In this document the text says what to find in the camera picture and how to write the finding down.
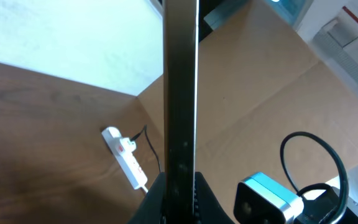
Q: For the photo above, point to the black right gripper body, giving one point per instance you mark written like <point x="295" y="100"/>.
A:
<point x="315" y="210"/>

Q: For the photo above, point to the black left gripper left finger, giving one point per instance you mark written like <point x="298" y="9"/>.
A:
<point x="150" y="209"/>

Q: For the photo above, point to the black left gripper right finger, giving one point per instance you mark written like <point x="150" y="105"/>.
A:
<point x="207" y="208"/>

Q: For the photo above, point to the rose gold Galaxy smartphone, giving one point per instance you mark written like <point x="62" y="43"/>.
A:
<point x="180" y="52"/>

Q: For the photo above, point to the white USB charger plug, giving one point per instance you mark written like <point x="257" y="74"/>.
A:
<point x="126" y="145"/>

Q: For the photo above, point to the white power strip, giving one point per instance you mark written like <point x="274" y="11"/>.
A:
<point x="127" y="161"/>

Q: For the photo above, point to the brown cardboard sheet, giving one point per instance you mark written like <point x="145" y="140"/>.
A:
<point x="258" y="82"/>

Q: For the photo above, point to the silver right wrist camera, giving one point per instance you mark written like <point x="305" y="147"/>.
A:
<point x="260" y="199"/>

